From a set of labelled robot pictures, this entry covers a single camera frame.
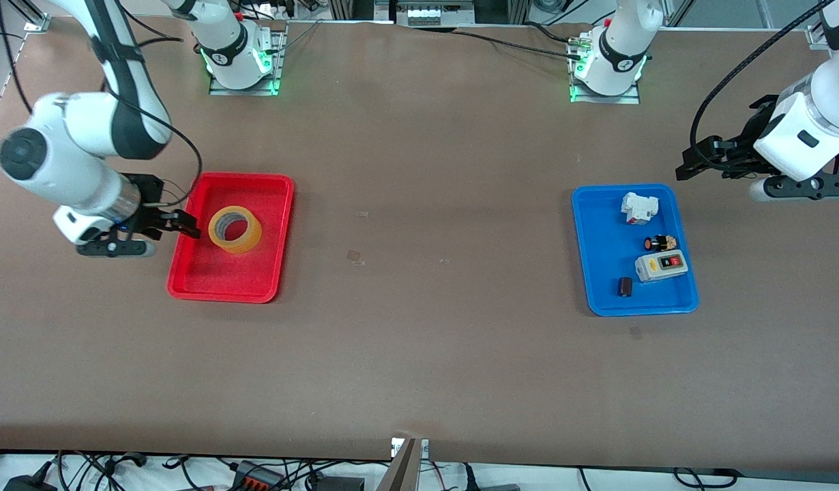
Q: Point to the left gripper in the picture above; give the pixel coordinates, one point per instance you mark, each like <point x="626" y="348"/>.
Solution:
<point x="752" y="134"/>

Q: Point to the black power adapter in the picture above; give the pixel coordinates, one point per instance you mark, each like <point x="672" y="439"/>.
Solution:
<point x="27" y="483"/>

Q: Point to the grey switch box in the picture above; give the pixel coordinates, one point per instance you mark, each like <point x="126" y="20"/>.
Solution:
<point x="658" y="267"/>

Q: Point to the silver camera mount bracket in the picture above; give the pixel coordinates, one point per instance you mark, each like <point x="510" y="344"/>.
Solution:
<point x="407" y="460"/>

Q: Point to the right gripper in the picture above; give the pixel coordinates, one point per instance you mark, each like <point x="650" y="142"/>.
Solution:
<point x="149" y="193"/>

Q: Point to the white circuit breaker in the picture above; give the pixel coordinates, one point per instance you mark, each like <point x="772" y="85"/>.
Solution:
<point x="639" y="208"/>

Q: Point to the black orange power strip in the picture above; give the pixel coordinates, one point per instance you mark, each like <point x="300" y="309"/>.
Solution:
<point x="256" y="477"/>

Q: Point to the aluminium corner bracket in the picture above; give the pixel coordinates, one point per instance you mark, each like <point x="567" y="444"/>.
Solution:
<point x="37" y="20"/>
<point x="816" y="34"/>

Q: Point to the aluminium frame with power strip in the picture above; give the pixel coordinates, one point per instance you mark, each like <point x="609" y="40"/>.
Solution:
<point x="433" y="12"/>

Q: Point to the black orange push button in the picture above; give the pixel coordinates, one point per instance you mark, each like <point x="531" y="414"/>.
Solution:
<point x="659" y="243"/>

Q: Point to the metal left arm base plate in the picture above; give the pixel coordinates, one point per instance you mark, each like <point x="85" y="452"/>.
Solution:
<point x="627" y="98"/>

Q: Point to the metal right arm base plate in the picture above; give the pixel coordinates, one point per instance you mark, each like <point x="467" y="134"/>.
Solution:
<point x="276" y="68"/>

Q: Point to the small black component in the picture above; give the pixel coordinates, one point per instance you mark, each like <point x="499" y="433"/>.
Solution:
<point x="625" y="287"/>

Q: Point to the red plastic tray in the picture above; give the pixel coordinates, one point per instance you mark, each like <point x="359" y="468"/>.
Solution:
<point x="230" y="279"/>

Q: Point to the blue plastic tray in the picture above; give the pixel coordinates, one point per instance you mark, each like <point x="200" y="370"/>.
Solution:
<point x="607" y="273"/>

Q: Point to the yellow tape roll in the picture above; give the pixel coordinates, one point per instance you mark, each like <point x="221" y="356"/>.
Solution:
<point x="245" y="242"/>

